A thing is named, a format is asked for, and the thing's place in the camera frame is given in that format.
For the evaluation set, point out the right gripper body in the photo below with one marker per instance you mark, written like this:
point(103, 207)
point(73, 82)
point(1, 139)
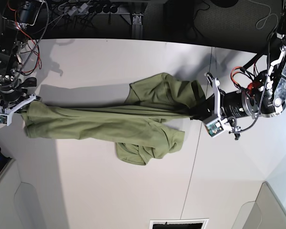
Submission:
point(17, 92)

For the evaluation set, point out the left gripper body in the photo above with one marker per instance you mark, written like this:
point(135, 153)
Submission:
point(203, 110)

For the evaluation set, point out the green t-shirt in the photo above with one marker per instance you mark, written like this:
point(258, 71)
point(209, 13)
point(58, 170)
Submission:
point(138, 127)

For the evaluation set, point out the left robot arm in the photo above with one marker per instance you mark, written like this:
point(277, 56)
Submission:
point(261, 84)

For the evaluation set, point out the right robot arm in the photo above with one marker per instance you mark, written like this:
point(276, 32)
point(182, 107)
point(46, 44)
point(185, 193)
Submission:
point(16, 48)

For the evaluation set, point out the grey chair left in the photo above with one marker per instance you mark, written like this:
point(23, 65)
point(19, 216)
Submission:
point(19, 204)

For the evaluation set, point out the grey chair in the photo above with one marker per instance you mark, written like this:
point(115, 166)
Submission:
point(265, 212)
point(19, 204)

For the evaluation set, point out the grey chair right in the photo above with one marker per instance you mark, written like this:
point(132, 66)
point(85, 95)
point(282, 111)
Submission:
point(265, 212)

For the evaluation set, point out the black power strip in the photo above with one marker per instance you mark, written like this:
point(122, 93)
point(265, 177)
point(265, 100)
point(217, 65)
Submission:
point(108, 7)

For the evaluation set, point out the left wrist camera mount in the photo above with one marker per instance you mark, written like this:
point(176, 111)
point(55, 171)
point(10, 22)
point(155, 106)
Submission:
point(218, 123)

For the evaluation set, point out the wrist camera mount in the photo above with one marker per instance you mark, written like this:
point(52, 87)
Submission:
point(8, 109)
point(218, 123)

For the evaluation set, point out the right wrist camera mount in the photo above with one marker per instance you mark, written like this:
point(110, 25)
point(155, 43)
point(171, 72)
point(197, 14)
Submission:
point(8, 109)

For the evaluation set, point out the aluminium table leg post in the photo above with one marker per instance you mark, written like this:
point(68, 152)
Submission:
point(137, 26)

